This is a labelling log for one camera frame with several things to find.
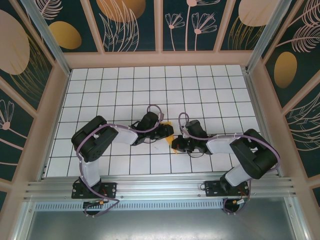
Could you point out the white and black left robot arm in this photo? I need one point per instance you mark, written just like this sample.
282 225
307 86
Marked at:
95 140

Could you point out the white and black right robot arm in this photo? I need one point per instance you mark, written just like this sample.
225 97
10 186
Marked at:
255 155

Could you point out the yellow power connector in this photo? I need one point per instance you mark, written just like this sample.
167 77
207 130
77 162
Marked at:
101 202
235 201

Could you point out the grey metal panel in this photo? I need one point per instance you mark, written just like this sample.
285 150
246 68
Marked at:
160 225

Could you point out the aluminium mounting rail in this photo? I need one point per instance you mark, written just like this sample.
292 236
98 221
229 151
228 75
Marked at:
160 190

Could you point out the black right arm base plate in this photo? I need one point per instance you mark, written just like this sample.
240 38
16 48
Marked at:
212 188

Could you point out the aluminium side rail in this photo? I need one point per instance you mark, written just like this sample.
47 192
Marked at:
253 100

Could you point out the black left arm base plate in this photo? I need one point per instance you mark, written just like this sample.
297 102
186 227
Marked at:
111 190

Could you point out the aluminium frame post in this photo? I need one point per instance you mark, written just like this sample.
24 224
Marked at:
48 37
265 37

